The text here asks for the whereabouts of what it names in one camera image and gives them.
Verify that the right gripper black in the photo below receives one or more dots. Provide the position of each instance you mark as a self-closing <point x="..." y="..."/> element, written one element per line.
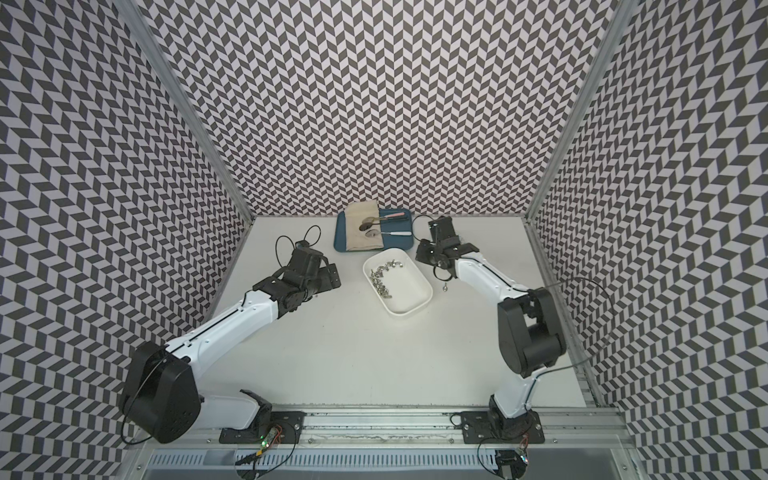
<point x="422" y="253"/>

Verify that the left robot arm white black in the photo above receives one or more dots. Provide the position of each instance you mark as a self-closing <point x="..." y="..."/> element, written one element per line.
<point x="161" y="395"/>

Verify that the aluminium front rail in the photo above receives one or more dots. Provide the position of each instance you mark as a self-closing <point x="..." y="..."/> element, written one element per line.
<point x="563" y="427"/>

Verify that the blue tray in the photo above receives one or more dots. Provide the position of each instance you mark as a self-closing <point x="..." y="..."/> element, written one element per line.
<point x="394" y="224"/>

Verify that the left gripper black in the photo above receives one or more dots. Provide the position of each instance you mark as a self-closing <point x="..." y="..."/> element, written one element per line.
<point x="327" y="284"/>

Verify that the metal spoon dark bowl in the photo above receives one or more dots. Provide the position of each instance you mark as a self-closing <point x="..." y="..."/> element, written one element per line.
<point x="367" y="225"/>

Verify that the metal spoon white handle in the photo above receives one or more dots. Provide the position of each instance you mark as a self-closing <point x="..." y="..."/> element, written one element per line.
<point x="377" y="233"/>

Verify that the white storage box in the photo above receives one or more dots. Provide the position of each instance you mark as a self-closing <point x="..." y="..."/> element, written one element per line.
<point x="398" y="282"/>

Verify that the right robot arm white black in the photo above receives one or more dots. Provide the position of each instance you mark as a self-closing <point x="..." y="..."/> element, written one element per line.
<point x="530" y="333"/>

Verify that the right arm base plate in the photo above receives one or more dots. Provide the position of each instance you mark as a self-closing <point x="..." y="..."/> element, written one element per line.
<point x="481" y="427"/>

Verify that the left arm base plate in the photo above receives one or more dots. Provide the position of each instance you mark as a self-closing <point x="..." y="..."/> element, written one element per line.
<point x="290" y="423"/>

